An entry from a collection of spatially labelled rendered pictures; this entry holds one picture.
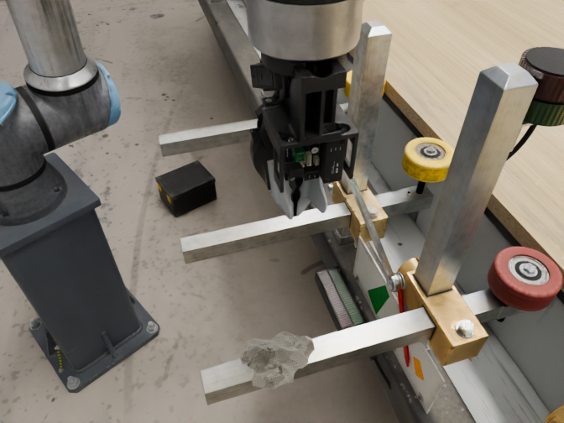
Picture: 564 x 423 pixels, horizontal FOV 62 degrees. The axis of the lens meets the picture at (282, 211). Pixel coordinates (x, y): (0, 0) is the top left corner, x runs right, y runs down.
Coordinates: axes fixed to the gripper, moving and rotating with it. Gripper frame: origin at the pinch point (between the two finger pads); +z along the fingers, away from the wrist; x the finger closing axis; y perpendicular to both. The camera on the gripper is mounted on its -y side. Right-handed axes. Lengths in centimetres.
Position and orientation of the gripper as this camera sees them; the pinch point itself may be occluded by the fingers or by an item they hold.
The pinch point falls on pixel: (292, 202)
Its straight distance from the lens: 53.7
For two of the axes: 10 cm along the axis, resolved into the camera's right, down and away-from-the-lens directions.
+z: 0.0, 7.1, 7.0
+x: 9.6, -2.0, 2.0
